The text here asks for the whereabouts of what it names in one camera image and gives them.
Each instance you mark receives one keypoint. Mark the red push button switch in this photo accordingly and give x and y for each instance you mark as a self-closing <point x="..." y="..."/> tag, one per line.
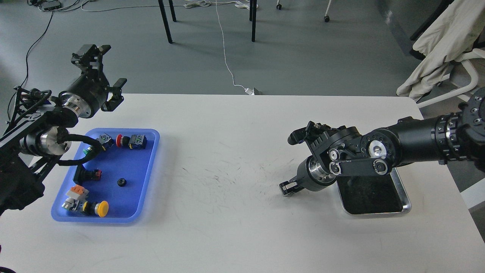
<point x="133" y="142"/>

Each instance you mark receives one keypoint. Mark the black table leg right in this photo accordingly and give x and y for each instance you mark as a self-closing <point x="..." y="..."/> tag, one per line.
<point x="253" y="16"/>

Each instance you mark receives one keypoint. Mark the beige cloth on chair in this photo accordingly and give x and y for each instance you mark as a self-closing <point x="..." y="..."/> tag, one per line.
<point x="452" y="34"/>

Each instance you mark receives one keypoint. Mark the black table leg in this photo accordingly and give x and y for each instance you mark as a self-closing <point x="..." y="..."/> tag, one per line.
<point x="253" y="16"/>
<point x="165" y="18"/>

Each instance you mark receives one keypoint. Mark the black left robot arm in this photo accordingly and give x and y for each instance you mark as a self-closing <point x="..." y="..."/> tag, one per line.
<point x="37" y="137"/>

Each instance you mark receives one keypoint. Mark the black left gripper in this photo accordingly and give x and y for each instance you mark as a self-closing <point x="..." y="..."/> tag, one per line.
<point x="89" y="93"/>

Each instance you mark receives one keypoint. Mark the silver metal tray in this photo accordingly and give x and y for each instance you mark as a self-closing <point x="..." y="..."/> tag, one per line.
<point x="374" y="196"/>

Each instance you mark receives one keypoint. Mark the orange grey contact block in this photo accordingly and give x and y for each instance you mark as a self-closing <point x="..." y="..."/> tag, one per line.
<point x="76" y="197"/>

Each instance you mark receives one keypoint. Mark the black selector switch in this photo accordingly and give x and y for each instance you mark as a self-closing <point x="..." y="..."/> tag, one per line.
<point x="82" y="174"/>

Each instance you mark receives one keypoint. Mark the blue plastic tray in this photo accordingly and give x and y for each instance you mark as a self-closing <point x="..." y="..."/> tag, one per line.
<point x="125" y="203"/>

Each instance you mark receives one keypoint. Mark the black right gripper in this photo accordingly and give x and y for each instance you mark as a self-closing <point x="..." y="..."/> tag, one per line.
<point x="310" y="176"/>

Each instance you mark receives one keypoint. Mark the yellow push button switch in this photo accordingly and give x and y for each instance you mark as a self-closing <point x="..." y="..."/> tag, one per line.
<point x="95" y="208"/>

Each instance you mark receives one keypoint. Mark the black table leg left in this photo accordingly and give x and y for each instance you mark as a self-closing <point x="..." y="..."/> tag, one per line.
<point x="165" y="18"/>

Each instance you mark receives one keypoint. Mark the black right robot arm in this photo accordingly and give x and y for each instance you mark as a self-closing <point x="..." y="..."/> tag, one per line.
<point x="344" y="152"/>

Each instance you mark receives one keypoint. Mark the black gear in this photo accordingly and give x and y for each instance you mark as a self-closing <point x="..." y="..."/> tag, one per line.
<point x="121" y="182"/>

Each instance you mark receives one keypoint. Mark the white chair frame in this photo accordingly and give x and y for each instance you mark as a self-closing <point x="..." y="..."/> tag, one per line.
<point x="464" y="79"/>

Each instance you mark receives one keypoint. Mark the white power adapter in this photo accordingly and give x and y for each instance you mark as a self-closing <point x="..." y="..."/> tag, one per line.
<point x="252" y="91"/>

